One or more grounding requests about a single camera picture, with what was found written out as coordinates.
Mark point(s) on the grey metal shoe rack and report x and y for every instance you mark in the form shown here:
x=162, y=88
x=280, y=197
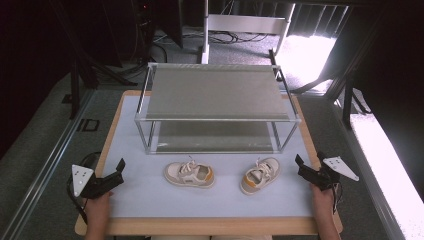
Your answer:
x=216, y=93

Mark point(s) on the black tripod stand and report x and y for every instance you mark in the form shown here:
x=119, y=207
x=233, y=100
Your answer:
x=75, y=86
x=347, y=106

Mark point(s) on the white metal stand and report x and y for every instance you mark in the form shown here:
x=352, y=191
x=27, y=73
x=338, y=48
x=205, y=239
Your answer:
x=246, y=24

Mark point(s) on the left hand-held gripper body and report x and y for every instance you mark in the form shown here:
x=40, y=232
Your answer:
x=78, y=176

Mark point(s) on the dark computer case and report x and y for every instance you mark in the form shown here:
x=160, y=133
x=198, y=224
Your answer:
x=166, y=20

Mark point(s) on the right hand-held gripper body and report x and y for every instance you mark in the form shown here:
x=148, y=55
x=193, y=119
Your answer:
x=320, y=178

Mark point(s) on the pale blue table mat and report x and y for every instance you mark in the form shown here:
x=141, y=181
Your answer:
x=213, y=203

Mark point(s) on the person's right hand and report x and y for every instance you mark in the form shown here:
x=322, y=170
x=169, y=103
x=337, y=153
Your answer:
x=322, y=201

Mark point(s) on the beige child sneaker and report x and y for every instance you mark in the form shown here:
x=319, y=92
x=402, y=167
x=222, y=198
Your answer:
x=260, y=176
x=188, y=175

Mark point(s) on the person's left hand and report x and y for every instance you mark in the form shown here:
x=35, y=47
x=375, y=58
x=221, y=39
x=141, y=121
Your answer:
x=98, y=204

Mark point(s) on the black floor bracket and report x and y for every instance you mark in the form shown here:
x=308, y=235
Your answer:
x=88, y=125

